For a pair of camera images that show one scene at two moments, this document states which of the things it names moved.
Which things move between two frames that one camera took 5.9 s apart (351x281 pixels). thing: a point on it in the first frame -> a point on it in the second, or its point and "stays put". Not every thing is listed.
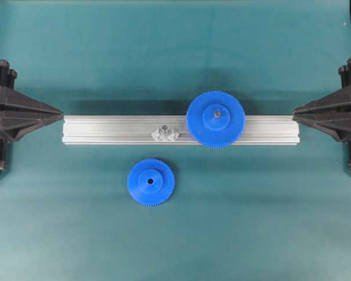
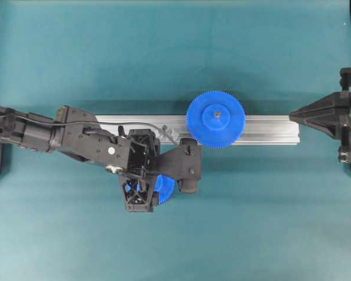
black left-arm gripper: [2, 100] -> [83, 139]
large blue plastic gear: [216, 119] stays put
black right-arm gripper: [340, 113] stays put
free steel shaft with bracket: [165, 133] stays put
